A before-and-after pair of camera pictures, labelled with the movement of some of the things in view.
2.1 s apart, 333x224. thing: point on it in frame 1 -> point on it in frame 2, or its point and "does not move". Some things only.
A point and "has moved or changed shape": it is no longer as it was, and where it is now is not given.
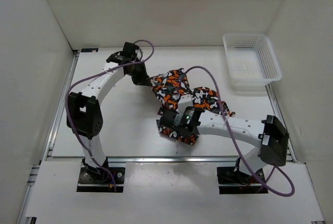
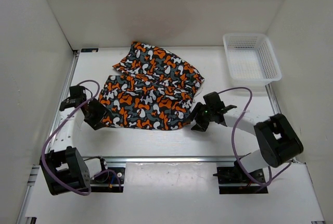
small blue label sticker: x=89 y=50 does not move
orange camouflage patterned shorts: x=166 y=88 has moved or changed shape
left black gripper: x=143 y=79 -> x=102 y=112
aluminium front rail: x=174 y=160 does not move
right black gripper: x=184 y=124 -> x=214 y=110
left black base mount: x=97 y=179 does not move
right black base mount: x=232 y=182 does not move
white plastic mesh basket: x=251 y=61 does not move
